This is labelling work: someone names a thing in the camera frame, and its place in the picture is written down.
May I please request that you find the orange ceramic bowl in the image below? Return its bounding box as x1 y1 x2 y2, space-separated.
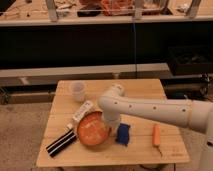
77 111 110 146

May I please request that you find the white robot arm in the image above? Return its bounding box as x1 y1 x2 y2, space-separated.
98 84 213 171

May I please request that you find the blue sponge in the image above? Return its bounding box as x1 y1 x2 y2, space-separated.
116 123 130 146

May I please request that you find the wooden folding table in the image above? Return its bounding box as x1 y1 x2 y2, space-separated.
36 80 189 167

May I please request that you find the clear plastic cup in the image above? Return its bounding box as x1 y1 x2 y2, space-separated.
69 81 86 102

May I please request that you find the orange carrot toy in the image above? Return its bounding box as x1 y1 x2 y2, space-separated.
152 124 162 155

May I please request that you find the black bin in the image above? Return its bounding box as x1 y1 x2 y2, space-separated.
167 45 213 75

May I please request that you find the wooden shelf with clutter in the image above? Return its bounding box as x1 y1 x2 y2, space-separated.
0 0 213 27

